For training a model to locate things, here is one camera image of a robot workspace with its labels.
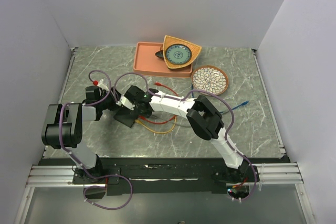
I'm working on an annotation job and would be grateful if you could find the yellow ethernet cable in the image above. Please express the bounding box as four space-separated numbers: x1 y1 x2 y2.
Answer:
135 116 177 134

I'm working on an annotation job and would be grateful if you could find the black network switch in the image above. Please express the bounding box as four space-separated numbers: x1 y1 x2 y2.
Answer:
113 107 139 128

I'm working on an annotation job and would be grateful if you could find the red ethernet cable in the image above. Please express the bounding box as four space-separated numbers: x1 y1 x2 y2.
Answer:
138 82 179 125

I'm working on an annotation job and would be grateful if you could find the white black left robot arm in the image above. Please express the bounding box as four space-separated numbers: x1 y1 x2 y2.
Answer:
41 86 121 183

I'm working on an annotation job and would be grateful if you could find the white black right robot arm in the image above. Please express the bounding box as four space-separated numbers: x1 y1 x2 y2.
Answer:
120 86 249 182

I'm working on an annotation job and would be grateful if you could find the salmon pink tray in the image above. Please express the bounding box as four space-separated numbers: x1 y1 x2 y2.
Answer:
133 42 193 78

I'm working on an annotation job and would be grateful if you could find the black small bowl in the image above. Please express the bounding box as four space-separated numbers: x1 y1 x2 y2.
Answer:
155 50 164 59

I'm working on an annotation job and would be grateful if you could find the teal patterned round dish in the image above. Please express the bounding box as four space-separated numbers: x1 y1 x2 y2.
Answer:
165 44 192 65

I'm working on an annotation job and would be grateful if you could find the orange woven triangular plate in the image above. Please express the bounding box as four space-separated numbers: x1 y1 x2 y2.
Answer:
162 35 202 69

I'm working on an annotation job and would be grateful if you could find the white floral round plate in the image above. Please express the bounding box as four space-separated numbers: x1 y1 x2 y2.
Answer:
191 65 229 95

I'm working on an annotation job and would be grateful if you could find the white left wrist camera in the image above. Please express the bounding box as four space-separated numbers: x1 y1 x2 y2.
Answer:
92 79 110 91

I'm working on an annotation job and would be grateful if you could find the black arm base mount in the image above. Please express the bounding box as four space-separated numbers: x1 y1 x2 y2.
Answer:
39 157 263 197

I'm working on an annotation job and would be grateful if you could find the blue ethernet cable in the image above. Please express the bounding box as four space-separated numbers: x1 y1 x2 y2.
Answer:
190 82 250 114

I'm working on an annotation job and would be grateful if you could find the aluminium frame rail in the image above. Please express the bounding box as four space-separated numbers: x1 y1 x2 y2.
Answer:
26 163 303 187

